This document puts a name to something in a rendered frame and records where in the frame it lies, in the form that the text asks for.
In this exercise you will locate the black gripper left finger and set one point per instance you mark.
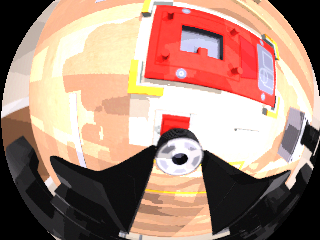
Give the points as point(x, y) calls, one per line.
point(119, 189)

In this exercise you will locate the long tan wooden stick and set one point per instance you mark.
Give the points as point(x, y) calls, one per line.
point(245, 6)

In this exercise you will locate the small black wheel with white hub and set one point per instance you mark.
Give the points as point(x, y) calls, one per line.
point(177, 140)

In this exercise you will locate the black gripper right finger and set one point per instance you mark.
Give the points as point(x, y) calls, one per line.
point(233, 193)

